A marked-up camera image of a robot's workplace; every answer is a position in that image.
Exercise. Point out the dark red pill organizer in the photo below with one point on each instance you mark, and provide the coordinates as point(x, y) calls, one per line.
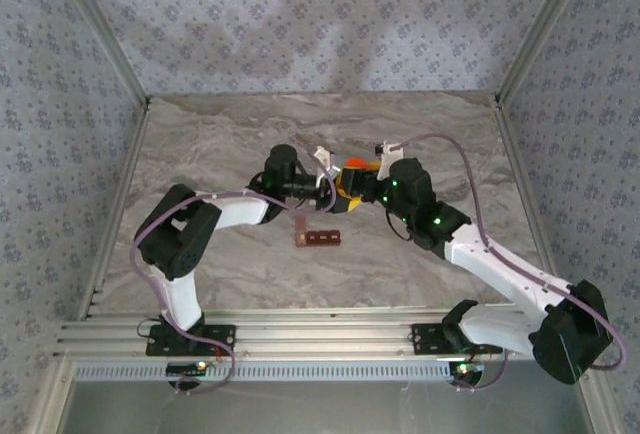
point(322, 239)

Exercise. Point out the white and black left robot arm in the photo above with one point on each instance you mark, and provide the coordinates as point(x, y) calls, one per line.
point(240, 209)

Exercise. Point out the aluminium base frame rail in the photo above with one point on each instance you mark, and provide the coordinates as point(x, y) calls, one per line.
point(325, 334)

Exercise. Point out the aluminium table side rail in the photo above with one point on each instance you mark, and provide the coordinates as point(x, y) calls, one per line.
point(523, 179)
point(117, 204)

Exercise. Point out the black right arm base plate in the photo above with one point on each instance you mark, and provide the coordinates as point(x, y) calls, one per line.
point(425, 339)

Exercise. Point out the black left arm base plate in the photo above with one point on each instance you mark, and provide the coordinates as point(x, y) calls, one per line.
point(222, 336)

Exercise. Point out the aluminium corner post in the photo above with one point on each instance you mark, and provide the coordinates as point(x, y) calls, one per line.
point(102, 29)
point(542, 29)

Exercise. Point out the grey metal panel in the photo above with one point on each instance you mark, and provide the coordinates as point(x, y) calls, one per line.
point(325, 409)

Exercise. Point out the small circuit board with LED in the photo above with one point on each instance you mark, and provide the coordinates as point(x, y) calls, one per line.
point(470, 369)
point(187, 368)

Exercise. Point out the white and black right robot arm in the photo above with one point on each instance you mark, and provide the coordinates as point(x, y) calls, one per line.
point(490, 259)

